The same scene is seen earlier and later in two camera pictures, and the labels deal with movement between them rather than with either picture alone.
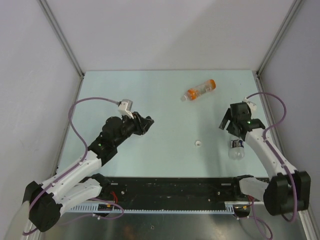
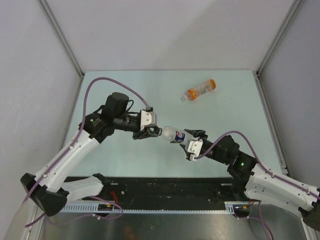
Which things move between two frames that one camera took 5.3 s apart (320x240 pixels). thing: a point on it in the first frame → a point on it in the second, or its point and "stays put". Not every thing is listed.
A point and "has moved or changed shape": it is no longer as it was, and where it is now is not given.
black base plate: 176,189 stays put
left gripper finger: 148,122 → 153,129
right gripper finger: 227,117 → 187,153
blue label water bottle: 237,151 has moved or changed shape
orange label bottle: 193,93 stays put
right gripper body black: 230,127 → 202,138
